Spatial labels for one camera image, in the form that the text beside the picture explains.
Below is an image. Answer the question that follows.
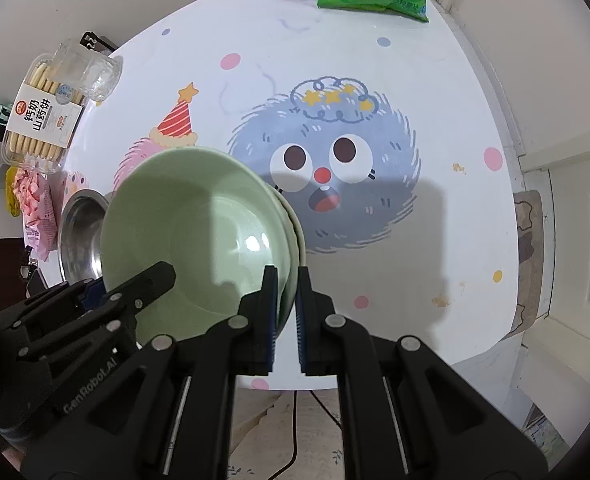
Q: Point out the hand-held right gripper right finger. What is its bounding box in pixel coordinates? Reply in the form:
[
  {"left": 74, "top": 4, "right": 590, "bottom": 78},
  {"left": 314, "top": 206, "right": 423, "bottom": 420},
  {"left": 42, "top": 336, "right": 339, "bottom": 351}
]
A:
[{"left": 295, "top": 266, "right": 548, "bottom": 480}]

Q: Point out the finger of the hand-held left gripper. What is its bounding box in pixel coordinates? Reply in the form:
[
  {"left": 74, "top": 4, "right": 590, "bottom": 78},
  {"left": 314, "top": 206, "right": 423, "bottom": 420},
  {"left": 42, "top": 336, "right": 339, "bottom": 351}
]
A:
[
  {"left": 15, "top": 261, "right": 177, "bottom": 376},
  {"left": 0, "top": 279, "right": 108, "bottom": 332}
]

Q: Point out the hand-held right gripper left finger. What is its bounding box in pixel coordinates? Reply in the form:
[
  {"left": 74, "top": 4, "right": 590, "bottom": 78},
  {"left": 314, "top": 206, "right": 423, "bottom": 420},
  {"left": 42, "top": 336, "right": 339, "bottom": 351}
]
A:
[{"left": 22, "top": 265, "right": 280, "bottom": 480}]

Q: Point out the large steel bowl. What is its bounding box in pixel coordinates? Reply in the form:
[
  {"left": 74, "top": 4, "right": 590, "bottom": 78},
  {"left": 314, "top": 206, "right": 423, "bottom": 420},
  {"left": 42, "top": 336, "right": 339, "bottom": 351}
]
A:
[{"left": 57, "top": 190, "right": 110, "bottom": 283}]

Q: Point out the pink snack bag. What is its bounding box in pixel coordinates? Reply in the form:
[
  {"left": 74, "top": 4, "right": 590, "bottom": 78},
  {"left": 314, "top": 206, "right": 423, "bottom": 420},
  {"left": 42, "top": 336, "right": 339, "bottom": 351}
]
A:
[{"left": 14, "top": 166, "right": 60, "bottom": 262}]

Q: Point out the yellow plastic bag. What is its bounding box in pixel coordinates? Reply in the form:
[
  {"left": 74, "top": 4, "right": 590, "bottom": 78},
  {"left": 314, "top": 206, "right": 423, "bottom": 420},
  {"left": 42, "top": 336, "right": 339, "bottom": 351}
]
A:
[{"left": 5, "top": 167, "right": 23, "bottom": 218}]

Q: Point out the clear plastic biscuit box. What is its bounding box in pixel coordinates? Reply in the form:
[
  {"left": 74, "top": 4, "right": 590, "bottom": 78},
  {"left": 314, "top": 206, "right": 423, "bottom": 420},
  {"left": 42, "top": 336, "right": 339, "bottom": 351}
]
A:
[{"left": 0, "top": 55, "right": 88, "bottom": 173}]

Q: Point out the clear plastic cup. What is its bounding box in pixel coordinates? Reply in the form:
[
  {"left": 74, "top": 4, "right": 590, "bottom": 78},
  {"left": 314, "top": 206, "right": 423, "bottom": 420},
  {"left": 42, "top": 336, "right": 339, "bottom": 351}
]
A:
[{"left": 55, "top": 37, "right": 124, "bottom": 103}]

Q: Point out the patterned doormat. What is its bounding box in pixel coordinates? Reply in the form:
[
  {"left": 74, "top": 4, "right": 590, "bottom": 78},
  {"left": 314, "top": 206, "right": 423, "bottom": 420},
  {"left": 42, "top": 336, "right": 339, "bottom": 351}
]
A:
[{"left": 512, "top": 190, "right": 546, "bottom": 336}]

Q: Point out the printed cartoon tablecloth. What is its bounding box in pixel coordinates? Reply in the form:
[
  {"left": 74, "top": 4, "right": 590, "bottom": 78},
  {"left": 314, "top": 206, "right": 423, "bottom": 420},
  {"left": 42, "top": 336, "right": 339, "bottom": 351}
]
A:
[{"left": 22, "top": 0, "right": 520, "bottom": 391}]

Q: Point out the black cable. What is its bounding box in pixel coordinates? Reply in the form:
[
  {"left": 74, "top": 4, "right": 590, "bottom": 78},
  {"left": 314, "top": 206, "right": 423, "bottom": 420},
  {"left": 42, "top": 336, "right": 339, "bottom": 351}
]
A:
[{"left": 225, "top": 390, "right": 348, "bottom": 480}]

